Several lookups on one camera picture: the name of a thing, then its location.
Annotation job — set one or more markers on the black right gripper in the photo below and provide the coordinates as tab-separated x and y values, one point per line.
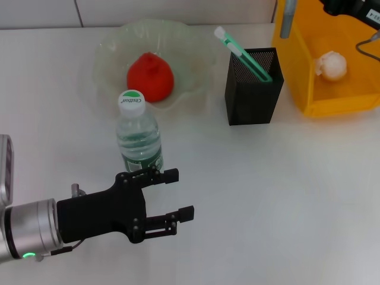
350	9

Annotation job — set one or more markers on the clear water bottle green label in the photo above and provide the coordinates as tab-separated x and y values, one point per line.
138	136

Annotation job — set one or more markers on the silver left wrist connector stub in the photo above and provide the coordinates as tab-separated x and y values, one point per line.
76	190

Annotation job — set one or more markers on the green utility knife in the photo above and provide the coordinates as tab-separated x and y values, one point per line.
243	53

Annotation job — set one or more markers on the grey pen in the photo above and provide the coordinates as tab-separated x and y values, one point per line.
288	20

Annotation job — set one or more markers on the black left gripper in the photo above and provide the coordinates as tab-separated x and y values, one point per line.
101	213

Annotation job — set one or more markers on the yellow plastic bin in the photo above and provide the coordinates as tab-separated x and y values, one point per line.
335	32

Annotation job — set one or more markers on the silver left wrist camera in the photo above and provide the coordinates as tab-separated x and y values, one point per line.
6	169

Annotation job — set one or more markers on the red-orange knitted orange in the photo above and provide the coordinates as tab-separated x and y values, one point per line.
150	77

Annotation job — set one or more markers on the white paper ball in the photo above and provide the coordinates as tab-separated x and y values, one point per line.
332	66

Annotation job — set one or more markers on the green glass fruit bowl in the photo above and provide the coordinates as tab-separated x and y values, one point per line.
190	59

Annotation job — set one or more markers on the black mesh pen holder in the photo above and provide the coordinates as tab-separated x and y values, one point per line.
252	101

